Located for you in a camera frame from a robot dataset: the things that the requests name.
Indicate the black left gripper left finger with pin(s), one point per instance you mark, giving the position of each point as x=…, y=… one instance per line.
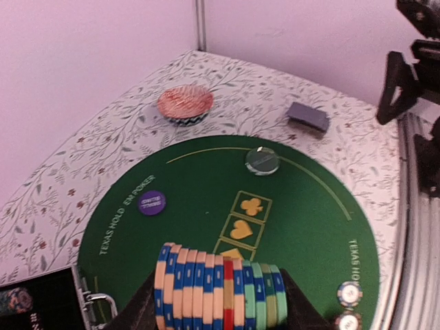
x=139, y=314

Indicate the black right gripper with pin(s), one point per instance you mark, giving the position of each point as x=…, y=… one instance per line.
x=404, y=84

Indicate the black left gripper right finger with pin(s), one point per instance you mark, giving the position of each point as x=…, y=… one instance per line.
x=301, y=314

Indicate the red black 100 chip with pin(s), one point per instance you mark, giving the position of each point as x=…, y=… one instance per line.
x=349, y=320

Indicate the blue peach 10 chip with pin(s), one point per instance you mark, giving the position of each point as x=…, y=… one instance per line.
x=349, y=294

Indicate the blue green chip stack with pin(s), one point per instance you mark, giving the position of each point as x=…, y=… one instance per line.
x=197, y=290

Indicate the purple small blind button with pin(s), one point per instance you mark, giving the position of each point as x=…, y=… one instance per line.
x=151, y=203

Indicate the green white dealer button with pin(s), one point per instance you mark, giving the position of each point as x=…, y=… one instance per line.
x=262, y=161

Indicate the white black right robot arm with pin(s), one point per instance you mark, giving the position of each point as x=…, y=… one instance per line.
x=427, y=155

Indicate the aluminium poker chip case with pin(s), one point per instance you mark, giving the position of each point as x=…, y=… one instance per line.
x=61, y=300

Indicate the grey playing card deck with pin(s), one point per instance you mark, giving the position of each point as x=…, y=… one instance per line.
x=308, y=119

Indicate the green poker chip row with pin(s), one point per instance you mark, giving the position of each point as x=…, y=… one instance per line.
x=16, y=301

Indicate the round green poker mat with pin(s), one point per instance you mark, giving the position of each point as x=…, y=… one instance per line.
x=301, y=218

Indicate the red patterned small bowl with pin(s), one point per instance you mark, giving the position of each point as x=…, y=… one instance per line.
x=185, y=105

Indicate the right aluminium frame post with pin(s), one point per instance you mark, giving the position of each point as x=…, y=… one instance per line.
x=200, y=15

